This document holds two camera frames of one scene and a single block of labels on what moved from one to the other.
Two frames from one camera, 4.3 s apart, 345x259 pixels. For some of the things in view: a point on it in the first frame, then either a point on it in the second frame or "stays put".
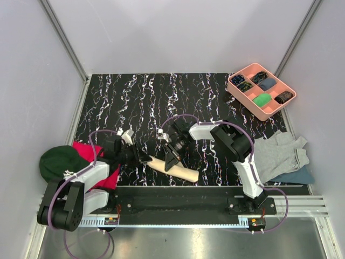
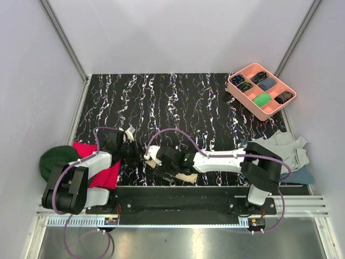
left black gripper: [138, 154] stays put
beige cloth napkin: [178, 171] stays put
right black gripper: [171, 160] → [163, 175]
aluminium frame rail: [83, 75] stays put
